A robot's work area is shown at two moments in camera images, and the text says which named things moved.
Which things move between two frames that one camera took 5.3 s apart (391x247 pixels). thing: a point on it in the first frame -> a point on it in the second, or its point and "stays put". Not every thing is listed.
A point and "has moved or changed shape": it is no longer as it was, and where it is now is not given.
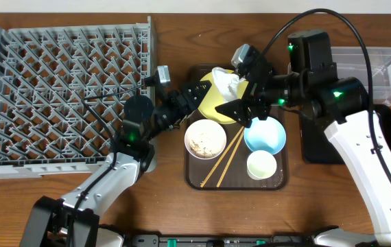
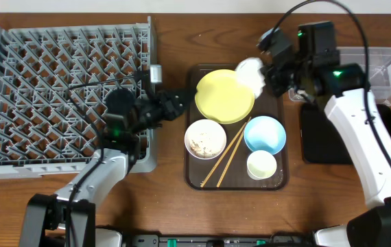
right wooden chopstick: (231, 160) stays put
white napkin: (227, 83) has moved or changed shape
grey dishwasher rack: (50, 101) stays put
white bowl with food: (205, 138) stays put
